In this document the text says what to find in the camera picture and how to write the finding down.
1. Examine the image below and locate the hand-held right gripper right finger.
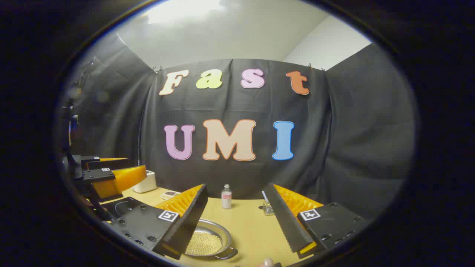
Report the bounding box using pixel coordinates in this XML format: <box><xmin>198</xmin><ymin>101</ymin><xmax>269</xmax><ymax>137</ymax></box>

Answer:
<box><xmin>263</xmin><ymin>184</ymin><xmax>370</xmax><ymax>259</ymax></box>

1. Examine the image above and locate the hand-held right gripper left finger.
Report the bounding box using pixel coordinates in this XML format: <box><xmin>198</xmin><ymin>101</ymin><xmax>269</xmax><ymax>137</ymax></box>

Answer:
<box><xmin>111</xmin><ymin>184</ymin><xmax>208</xmax><ymax>260</ymax></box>

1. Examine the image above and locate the stainless steel pot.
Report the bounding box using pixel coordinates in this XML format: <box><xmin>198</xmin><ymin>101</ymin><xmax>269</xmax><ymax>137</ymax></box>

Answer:
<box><xmin>184</xmin><ymin>218</ymin><xmax>239</xmax><ymax>260</ymax></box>

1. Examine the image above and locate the black induction cooktop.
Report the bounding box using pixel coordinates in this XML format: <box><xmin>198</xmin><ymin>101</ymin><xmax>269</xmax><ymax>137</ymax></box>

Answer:
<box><xmin>100</xmin><ymin>197</ymin><xmax>149</xmax><ymax>223</ymax></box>

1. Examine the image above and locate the pile of yellow beans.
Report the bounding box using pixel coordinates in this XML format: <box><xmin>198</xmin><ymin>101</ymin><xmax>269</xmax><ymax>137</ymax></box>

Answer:
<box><xmin>186</xmin><ymin>232</ymin><xmax>223</xmax><ymax>256</ymax></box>

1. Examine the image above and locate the clear bottle pink label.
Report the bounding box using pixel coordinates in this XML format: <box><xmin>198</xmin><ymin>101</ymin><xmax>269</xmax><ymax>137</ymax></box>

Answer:
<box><xmin>221</xmin><ymin>184</ymin><xmax>232</xmax><ymax>210</ymax></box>

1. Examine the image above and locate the white toaster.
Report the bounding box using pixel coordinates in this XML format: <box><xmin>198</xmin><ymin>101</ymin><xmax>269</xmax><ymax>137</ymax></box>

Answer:
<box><xmin>131</xmin><ymin>170</ymin><xmax>157</xmax><ymax>194</ymax></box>

